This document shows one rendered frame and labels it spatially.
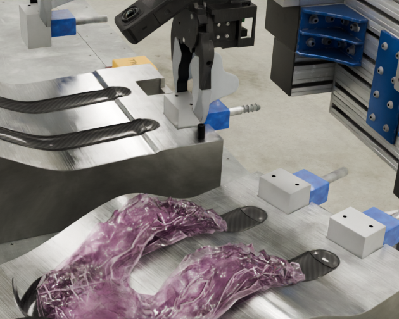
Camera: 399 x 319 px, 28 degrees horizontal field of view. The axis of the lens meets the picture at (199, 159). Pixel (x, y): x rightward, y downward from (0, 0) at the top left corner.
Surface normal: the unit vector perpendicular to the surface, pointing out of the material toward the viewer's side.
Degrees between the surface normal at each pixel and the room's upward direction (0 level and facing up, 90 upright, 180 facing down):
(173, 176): 90
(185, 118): 90
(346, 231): 90
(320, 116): 0
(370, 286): 0
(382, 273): 0
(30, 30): 90
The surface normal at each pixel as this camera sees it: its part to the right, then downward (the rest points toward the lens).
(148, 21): 0.39, 0.49
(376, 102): -0.94, 0.14
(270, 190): -0.75, 0.29
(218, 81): 0.40, 0.29
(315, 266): 0.08, -0.87
